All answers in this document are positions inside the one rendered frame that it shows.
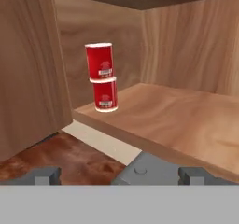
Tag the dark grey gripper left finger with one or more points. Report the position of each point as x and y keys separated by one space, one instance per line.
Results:
x=46 y=174

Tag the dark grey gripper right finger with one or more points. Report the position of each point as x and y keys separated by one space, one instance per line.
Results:
x=191 y=172

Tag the wooden cabinet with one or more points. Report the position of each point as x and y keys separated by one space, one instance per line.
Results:
x=174 y=115

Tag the wooden cabinet door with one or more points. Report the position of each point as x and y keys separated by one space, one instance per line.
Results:
x=31 y=72

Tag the red can with white label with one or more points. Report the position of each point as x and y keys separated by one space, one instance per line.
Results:
x=105 y=94
x=99 y=59

